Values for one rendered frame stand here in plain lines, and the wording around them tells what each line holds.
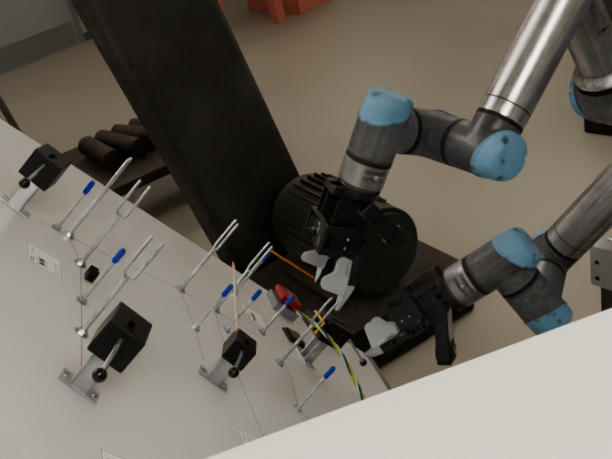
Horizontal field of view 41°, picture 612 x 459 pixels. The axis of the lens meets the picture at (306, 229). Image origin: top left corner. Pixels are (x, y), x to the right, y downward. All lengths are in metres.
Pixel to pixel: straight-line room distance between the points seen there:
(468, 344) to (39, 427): 2.52
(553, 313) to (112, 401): 0.79
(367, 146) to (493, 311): 2.15
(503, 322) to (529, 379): 3.05
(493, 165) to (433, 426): 1.01
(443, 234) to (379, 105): 2.64
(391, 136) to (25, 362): 0.65
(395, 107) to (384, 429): 1.04
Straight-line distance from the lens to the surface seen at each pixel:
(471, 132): 1.24
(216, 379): 1.10
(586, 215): 1.46
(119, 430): 0.87
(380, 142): 1.25
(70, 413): 0.83
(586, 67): 1.62
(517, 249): 1.37
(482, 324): 3.27
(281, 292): 1.58
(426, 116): 1.31
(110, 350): 0.83
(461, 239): 3.80
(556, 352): 0.23
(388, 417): 0.22
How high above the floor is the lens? 2.00
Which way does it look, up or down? 29 degrees down
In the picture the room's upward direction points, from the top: 13 degrees counter-clockwise
